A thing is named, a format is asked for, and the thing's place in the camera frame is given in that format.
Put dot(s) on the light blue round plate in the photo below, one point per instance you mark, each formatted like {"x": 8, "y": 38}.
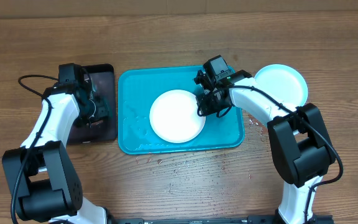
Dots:
{"x": 284, "y": 82}

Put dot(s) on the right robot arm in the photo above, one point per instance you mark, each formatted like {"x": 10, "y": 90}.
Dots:
{"x": 299, "y": 142}

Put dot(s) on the white round plate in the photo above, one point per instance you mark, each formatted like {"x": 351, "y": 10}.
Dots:
{"x": 174, "y": 116}

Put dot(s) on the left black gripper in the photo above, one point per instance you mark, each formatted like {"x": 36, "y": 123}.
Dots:
{"x": 81, "y": 122}

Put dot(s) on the teal plastic serving tray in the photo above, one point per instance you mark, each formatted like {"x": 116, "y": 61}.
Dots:
{"x": 138, "y": 89}

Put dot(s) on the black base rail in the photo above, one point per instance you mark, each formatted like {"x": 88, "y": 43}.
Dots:
{"x": 252, "y": 219}

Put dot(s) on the black rectangular tray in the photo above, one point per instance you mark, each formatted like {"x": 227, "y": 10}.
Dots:
{"x": 99, "y": 78}

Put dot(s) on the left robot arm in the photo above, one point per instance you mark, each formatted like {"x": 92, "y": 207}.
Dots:
{"x": 42, "y": 180}

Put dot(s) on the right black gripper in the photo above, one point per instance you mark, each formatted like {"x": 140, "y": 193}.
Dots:
{"x": 207, "y": 109}

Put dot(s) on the green and pink sponge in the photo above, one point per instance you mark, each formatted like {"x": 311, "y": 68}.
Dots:
{"x": 100, "y": 107}

